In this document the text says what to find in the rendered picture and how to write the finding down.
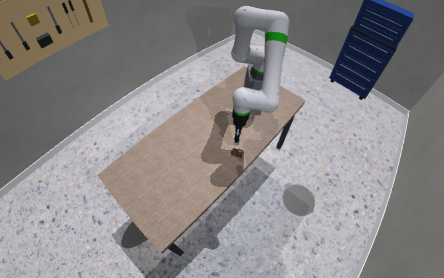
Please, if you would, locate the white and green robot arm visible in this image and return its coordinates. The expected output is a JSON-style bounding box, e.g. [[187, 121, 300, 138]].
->
[[231, 6, 289, 123]]

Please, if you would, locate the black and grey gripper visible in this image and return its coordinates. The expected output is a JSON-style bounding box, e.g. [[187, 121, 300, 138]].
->
[[233, 119, 247, 146]]

